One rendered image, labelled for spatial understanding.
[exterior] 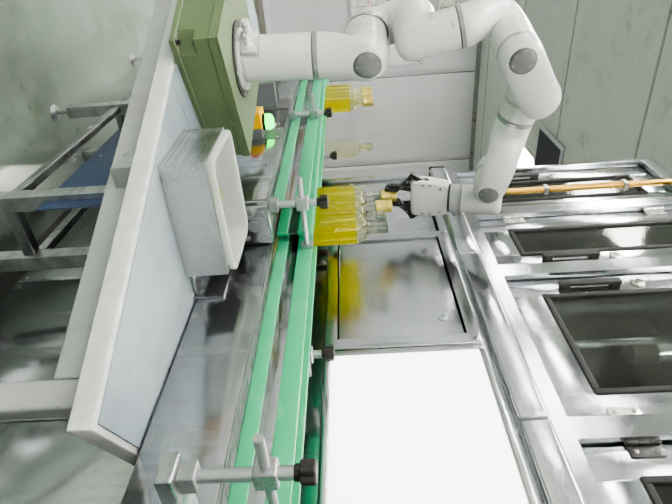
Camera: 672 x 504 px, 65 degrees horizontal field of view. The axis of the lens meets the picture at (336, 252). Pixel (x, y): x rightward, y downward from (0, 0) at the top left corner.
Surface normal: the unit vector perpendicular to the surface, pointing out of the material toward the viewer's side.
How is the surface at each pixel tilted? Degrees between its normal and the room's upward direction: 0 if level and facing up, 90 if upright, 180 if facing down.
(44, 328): 90
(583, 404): 90
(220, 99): 90
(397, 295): 90
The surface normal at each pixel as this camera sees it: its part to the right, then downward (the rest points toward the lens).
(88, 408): -0.07, -0.54
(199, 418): -0.07, -0.84
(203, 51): 0.03, 0.84
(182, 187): 0.00, 0.54
